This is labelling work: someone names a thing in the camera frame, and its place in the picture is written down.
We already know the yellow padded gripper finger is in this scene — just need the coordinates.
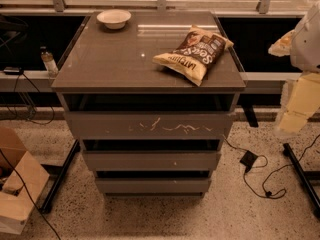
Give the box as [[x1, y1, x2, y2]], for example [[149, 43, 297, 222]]
[[275, 73, 320, 138], [268, 30, 295, 57]]

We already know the grey bottom drawer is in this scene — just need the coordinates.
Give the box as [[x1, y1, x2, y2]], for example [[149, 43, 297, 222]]
[[95, 179, 211, 194]]

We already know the grey drawer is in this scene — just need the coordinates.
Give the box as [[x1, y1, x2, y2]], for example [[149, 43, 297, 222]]
[[95, 179, 211, 194], [65, 111, 234, 140], [82, 151, 221, 171]]

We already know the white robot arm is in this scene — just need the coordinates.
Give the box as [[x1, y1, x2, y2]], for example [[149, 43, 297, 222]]
[[268, 1, 320, 137]]

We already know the grey drawer cabinet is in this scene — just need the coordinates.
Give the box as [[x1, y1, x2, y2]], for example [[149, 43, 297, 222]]
[[52, 11, 246, 181]]

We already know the grey top drawer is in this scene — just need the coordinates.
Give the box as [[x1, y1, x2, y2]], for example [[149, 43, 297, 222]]
[[65, 111, 234, 140]]

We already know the grey middle drawer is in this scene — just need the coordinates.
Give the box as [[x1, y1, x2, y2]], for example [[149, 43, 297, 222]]
[[82, 151, 221, 171]]

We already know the black right stand leg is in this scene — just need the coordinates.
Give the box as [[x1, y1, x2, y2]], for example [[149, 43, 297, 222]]
[[283, 143, 320, 219]]

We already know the black stand leg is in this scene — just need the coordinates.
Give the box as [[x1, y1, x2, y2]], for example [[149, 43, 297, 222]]
[[283, 143, 320, 219], [40, 140, 80, 214]]

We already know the yellow brown chip bag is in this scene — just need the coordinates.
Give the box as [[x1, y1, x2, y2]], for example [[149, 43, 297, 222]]
[[152, 25, 233, 86]]

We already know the black power adapter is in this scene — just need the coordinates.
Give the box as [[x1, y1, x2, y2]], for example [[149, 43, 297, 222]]
[[240, 151, 258, 171]]

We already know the white ceramic bowl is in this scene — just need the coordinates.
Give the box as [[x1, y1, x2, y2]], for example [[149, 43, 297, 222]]
[[97, 9, 131, 30]]

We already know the small glass bottle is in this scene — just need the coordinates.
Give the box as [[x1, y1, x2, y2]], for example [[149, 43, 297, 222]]
[[40, 46, 59, 78]]

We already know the small black device on ledge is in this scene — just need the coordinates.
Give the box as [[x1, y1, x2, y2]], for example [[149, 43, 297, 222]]
[[3, 67, 24, 75]]

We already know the black left stand leg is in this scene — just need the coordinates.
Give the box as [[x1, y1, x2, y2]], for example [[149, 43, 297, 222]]
[[40, 140, 80, 214]]

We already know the cardboard box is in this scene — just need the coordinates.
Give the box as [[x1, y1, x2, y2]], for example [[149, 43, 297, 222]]
[[0, 127, 49, 235]]

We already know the black hanging cable left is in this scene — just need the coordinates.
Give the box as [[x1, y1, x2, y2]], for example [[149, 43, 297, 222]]
[[0, 33, 56, 126]]

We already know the black cable over box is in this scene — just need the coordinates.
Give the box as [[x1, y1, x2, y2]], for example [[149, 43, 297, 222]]
[[0, 148, 63, 240]]

